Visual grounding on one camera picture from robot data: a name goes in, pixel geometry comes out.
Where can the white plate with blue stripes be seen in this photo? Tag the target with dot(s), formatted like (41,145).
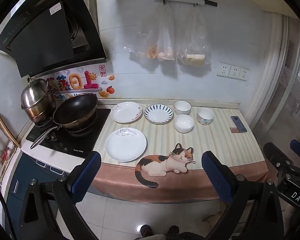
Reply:
(158,116)

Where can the striped tablecloth with cat print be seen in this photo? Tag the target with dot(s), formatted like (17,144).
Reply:
(215,140)

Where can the white plate with red flowers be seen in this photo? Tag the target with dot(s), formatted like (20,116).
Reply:
(125,112)

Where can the brown card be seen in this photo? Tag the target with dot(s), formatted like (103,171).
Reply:
(233,130)

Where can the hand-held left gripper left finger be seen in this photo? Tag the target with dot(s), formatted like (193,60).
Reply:
(88,177)

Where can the white wall socket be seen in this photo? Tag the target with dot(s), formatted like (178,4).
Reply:
(244,74)
(223,70)
(234,72)

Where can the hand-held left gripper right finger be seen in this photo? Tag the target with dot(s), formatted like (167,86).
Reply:
(217,177)

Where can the black glass cooktop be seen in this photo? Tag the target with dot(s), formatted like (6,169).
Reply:
(90,140)

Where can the white window frame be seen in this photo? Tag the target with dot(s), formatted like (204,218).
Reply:
(280,80)

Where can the white plate with grey flower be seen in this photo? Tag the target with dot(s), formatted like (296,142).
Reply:
(126,146)

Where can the dark blue kitchen cabinet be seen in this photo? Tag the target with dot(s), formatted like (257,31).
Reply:
(17,180)

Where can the blue smartphone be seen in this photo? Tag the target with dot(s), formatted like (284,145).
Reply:
(238,123)

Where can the stainless steel steamer pot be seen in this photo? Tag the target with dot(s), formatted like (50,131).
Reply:
(36,97)

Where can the person's dark shoe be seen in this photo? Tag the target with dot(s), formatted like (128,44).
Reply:
(146,230)
(173,229)

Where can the black range hood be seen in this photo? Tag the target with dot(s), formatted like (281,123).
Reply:
(45,35)

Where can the white wall hook rack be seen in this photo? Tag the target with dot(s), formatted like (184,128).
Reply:
(175,0)

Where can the colourful printed box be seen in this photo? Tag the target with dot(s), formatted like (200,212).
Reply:
(77,80)

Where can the clear plastic bag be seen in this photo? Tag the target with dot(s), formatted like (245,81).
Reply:
(145,40)
(166,45)
(193,47)

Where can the white bowl with dark rim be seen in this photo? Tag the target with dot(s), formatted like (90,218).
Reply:
(182,107)

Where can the plain white bowl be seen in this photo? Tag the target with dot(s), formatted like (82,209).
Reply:
(184,123)

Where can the white bowl with coloured print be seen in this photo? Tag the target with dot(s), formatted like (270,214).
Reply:
(205,117)

